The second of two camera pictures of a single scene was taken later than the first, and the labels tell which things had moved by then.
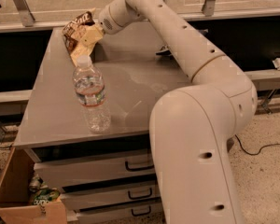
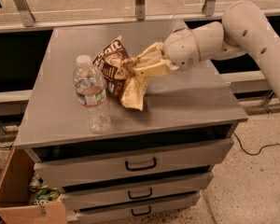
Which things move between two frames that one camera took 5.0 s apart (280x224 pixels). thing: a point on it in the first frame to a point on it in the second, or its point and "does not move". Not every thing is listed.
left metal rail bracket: (26, 15) does not move
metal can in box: (35, 185) does not move
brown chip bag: (72, 35) to (112, 61)
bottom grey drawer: (118, 212) does not move
